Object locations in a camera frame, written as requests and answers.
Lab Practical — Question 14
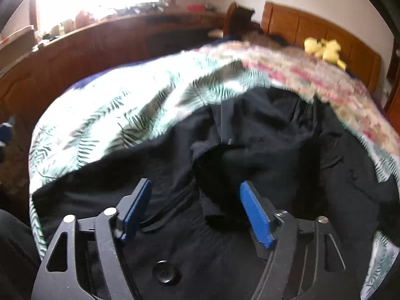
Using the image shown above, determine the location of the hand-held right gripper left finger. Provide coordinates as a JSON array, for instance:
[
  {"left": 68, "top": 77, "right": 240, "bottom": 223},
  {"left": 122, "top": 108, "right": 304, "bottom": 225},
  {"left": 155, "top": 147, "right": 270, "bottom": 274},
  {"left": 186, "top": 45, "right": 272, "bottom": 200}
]
[{"left": 31, "top": 178, "right": 154, "bottom": 300}]

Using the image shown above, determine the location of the slatted wooden wardrobe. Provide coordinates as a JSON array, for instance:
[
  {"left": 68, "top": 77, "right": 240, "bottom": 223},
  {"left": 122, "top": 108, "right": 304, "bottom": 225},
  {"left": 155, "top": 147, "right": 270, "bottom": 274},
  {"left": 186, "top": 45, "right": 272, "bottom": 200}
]
[{"left": 384, "top": 78, "right": 400, "bottom": 126}]

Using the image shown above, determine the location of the yellow plush toy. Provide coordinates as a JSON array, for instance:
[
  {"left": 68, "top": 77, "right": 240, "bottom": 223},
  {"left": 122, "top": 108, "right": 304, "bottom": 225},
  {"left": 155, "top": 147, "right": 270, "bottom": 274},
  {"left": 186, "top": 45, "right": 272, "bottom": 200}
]
[{"left": 304, "top": 37, "right": 347, "bottom": 70}]

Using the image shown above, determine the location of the person's black pants leg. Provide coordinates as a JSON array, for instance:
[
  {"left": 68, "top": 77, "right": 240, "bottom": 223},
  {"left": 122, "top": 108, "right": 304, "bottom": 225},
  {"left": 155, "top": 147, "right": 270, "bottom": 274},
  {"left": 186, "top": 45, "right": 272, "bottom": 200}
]
[{"left": 0, "top": 209, "right": 43, "bottom": 300}]

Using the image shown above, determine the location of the long wooden desk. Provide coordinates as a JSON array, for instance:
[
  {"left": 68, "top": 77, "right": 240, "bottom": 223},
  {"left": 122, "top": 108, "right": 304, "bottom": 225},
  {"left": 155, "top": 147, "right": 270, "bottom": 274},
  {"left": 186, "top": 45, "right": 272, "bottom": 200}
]
[{"left": 0, "top": 11, "right": 232, "bottom": 126}]

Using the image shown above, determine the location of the clutter of desk items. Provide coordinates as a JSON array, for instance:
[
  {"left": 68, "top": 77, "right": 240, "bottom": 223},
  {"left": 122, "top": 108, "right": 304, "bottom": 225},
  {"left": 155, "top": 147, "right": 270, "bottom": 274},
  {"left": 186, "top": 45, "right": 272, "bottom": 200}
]
[{"left": 37, "top": 1, "right": 171, "bottom": 43}]

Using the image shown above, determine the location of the leaf print blanket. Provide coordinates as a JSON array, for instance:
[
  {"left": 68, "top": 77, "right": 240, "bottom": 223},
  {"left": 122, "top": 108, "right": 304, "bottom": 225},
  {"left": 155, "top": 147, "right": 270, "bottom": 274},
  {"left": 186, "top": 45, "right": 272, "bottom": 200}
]
[{"left": 28, "top": 48, "right": 400, "bottom": 300}]

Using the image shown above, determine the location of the floral blanket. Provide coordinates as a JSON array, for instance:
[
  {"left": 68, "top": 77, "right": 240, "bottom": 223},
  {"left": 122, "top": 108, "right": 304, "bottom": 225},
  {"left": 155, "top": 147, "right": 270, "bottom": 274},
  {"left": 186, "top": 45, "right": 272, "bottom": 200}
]
[{"left": 194, "top": 42, "right": 400, "bottom": 176}]

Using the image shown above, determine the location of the wooden chair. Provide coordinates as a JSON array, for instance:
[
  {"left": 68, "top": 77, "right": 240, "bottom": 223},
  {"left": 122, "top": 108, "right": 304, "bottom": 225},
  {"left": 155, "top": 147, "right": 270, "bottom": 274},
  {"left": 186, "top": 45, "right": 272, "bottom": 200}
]
[{"left": 223, "top": 2, "right": 261, "bottom": 38}]

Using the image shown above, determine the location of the black garment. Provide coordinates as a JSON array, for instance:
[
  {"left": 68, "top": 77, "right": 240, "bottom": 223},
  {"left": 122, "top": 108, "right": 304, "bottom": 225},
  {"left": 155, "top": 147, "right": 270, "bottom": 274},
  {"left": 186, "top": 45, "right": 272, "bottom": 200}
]
[{"left": 31, "top": 86, "right": 400, "bottom": 300}]

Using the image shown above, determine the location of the wooden headboard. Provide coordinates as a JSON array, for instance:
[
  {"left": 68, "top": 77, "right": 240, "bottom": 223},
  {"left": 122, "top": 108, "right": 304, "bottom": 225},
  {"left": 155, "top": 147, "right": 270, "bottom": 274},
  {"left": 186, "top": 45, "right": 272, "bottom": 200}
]
[{"left": 261, "top": 1, "right": 382, "bottom": 93}]

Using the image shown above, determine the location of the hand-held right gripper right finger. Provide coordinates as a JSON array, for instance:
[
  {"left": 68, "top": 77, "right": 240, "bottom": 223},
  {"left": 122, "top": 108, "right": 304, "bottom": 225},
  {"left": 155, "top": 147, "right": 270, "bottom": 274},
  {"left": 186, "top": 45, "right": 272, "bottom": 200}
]
[{"left": 239, "top": 180, "right": 365, "bottom": 300}]

